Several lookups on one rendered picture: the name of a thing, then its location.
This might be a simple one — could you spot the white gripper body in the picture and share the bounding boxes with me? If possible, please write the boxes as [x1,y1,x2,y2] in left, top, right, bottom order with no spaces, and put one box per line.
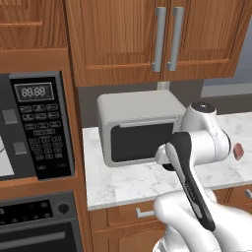
[155,143,171,167]

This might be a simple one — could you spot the red mug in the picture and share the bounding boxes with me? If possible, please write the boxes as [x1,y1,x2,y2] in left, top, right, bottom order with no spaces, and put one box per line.
[232,142,245,161]

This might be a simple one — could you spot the black microwave oven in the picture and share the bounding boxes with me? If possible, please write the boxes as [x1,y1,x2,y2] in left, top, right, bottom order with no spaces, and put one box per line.
[0,70,76,182]

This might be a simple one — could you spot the wooden cupboard above microwave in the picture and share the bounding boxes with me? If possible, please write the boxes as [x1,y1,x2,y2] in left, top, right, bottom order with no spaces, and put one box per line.
[0,0,69,51]

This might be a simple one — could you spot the white toaster oven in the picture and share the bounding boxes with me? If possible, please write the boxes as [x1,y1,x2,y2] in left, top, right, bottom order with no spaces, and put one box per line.
[95,90,188,168]

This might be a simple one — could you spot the wooden drawer front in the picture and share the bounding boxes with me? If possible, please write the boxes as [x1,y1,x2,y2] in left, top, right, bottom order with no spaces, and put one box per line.
[88,199,165,232]
[225,184,252,211]

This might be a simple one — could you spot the wooden base cupboard door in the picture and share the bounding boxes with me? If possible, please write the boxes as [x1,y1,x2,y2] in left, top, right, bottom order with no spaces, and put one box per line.
[91,220,169,252]

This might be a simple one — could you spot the black oven knob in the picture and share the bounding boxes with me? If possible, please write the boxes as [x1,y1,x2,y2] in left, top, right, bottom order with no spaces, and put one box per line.
[57,202,70,215]

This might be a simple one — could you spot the black built-in oven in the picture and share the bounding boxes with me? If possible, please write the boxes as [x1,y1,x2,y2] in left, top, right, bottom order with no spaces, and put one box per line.
[0,190,85,252]

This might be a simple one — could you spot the grey toaster oven handle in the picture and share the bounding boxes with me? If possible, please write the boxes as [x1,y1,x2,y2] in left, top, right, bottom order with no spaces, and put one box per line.
[118,116,178,129]

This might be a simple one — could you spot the white wall socket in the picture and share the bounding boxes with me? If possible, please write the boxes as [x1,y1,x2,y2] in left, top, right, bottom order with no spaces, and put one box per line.
[157,81,170,92]

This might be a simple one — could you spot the grey cupboard door handle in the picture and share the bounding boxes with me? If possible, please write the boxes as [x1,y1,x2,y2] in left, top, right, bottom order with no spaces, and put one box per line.
[166,6,186,72]
[151,7,167,73]

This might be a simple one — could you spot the wooden wall cupboard door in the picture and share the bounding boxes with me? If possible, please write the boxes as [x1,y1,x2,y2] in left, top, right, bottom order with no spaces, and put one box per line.
[64,0,169,89]
[161,0,252,82]

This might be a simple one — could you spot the grey oven door handle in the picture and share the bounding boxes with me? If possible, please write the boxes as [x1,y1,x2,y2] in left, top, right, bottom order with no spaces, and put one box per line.
[0,230,67,252]

